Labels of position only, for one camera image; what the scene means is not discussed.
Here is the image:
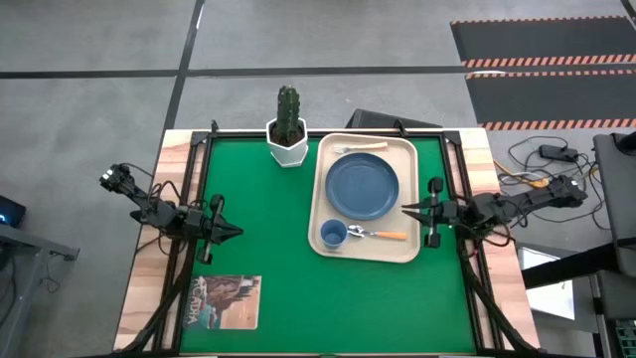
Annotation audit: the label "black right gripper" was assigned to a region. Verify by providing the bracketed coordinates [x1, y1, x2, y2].
[400, 177, 466, 250]

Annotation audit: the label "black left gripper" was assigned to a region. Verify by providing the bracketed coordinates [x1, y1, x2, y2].
[196, 193, 244, 266]

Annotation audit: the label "metal spoon orange handle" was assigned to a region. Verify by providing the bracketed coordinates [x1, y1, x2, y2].
[346, 224, 408, 242]

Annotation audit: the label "blue round plate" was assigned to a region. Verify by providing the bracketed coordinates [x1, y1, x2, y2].
[325, 151, 400, 222]

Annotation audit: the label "metal fork orange handle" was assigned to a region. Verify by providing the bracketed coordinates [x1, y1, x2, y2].
[331, 141, 390, 155]

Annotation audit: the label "light blue ribbed cup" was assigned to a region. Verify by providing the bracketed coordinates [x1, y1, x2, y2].
[319, 218, 349, 251]

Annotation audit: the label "cream plastic tray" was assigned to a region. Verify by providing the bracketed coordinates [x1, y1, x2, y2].
[307, 132, 422, 265]

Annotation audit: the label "green table mat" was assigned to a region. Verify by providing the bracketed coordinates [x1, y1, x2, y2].
[179, 136, 477, 355]

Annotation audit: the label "illustrated Acadia book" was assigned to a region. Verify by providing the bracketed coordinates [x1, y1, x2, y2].
[182, 274, 263, 331]

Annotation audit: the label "white hexagonal plant pot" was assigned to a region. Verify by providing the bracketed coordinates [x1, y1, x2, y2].
[265, 116, 309, 169]

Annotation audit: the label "green cactus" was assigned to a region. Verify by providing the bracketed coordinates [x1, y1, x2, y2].
[275, 85, 302, 143]

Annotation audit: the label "black power adapter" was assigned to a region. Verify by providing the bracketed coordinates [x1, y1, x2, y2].
[539, 143, 579, 163]

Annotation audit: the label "white flat panel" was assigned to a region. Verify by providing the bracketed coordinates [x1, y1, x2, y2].
[516, 247, 576, 321]

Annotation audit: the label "black floor mat striped edges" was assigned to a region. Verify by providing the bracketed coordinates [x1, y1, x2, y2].
[464, 69, 636, 131]
[449, 15, 636, 70]

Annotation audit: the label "grey side desk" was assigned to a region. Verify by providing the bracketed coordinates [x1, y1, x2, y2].
[0, 222, 80, 344]

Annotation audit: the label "black device blue light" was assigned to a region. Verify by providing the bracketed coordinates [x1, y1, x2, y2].
[0, 194, 28, 229]

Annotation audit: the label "black metal table frame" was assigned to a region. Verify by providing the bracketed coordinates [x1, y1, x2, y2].
[118, 118, 541, 358]

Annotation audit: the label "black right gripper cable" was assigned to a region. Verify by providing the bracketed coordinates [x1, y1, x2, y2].
[455, 222, 514, 249]

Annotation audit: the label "tangled floor cables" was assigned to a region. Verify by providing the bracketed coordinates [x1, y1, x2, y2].
[494, 134, 612, 233]

